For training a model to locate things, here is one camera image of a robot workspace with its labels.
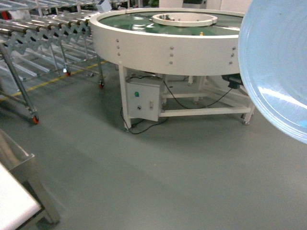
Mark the flexible roller conveyor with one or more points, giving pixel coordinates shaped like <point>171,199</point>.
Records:
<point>44,40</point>

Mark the stainless steel table frame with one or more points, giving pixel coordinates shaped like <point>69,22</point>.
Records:
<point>24,201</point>

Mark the white electrical control box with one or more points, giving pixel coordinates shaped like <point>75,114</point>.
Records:
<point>144,98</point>

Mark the white round rotary table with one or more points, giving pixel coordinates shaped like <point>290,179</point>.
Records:
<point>193,51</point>

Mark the light blue round plate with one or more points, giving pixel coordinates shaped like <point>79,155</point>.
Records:
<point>272,56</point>

